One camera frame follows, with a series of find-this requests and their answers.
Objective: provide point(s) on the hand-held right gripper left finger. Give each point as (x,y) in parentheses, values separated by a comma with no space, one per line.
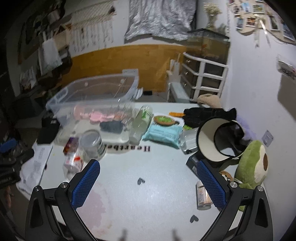
(85,183)

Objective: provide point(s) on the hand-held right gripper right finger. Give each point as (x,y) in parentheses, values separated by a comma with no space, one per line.
(210,187)

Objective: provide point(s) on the clear water bottle red label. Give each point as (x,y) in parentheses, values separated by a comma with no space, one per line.
(74,161)

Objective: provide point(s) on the clear plastic storage bin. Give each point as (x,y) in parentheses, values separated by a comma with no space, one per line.
(92,92)

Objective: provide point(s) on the toothpick jar white cap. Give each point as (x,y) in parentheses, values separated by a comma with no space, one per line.
(202,195)

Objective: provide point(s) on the round panda coaster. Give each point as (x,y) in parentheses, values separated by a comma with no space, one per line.
(227,176)

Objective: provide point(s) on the black charger box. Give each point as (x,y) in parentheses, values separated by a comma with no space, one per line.
(193,164)

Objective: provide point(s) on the clear plastic jar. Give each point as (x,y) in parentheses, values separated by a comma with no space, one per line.
(92,146)

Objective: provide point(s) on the small red purple box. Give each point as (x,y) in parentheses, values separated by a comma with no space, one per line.
(71,144)

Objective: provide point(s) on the beige sun visor black trim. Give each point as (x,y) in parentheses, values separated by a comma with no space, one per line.
(207,143)

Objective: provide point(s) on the green avocado plush toy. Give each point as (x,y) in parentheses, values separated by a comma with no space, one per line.
(251,164)

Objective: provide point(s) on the clear plastic box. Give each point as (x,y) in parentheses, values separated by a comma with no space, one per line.
(188,141)

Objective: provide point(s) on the white papers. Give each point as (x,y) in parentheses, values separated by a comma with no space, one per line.
(34,166)

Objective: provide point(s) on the dark grey cloth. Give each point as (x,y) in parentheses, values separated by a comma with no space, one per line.
(111,127)

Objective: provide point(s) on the black pouch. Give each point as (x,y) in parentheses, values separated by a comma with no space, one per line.
(49,129)

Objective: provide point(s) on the purple fuzzy cloth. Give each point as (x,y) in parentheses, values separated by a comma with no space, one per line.
(246,129)

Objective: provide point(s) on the pink cloth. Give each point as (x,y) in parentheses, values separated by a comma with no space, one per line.
(97,115)

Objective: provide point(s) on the black fuzzy cloth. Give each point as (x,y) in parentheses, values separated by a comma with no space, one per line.
(208,115)

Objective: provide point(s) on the teal wet wipes pack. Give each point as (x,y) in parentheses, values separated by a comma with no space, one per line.
(161,134)

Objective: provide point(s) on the orange plastic strip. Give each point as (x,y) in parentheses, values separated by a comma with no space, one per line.
(177,114)

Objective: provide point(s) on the clear bottle green label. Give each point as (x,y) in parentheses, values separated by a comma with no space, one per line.
(141,122)

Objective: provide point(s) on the blue plastic item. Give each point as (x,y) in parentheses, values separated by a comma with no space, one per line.
(8,146)

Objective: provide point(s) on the beige plush slipper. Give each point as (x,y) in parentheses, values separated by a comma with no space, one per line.
(209,100)

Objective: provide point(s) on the black power adapter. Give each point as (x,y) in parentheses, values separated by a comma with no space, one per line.
(148,93)

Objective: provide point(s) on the white drawer unit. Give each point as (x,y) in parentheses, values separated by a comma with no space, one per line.
(201,74)

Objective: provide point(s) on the cluttered wooden shelf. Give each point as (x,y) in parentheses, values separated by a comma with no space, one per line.
(48,53)

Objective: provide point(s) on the clear hanging pouch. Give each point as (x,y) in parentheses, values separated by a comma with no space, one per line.
(288,68)

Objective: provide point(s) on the glass fish tank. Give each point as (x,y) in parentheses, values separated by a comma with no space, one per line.
(208,44)

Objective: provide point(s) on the dried flower bunch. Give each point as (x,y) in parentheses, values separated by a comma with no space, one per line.
(211,14)

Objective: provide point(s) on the grey crinkled sheet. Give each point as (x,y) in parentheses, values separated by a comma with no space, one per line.
(161,18)

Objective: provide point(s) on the white adhesive wall hook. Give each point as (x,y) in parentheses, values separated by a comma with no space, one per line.
(267,138)

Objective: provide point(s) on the white macrame wall hanging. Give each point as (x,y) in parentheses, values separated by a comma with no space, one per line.
(92,27)

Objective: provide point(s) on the wall photo collage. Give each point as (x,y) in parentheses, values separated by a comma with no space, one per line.
(252,14)

